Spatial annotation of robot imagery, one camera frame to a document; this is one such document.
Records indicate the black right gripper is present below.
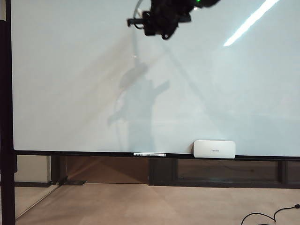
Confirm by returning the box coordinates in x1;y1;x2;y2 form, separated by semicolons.
127;0;195;40

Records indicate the white glass whiteboard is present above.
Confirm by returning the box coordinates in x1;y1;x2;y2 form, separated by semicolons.
11;0;300;158

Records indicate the white whiteboard eraser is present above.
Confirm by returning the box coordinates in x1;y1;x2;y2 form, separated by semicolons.
192;139;236;159

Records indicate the white barcode label sticker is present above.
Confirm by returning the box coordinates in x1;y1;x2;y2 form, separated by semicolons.
133;152;166;157

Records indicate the dark wooden low cabinet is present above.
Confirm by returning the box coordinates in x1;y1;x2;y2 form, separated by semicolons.
148;158;300;188

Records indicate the black whiteboard bottom rail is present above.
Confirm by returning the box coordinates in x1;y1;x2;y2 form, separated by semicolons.
14;150;300;162

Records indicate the dark door frame post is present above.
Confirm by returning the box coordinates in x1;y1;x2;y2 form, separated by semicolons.
50;155;68;186

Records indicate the black vertical stand post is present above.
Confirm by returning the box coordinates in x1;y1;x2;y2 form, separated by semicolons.
0;0;17;225

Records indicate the black floor cable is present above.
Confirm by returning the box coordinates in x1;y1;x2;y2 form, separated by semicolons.
241;203;300;225

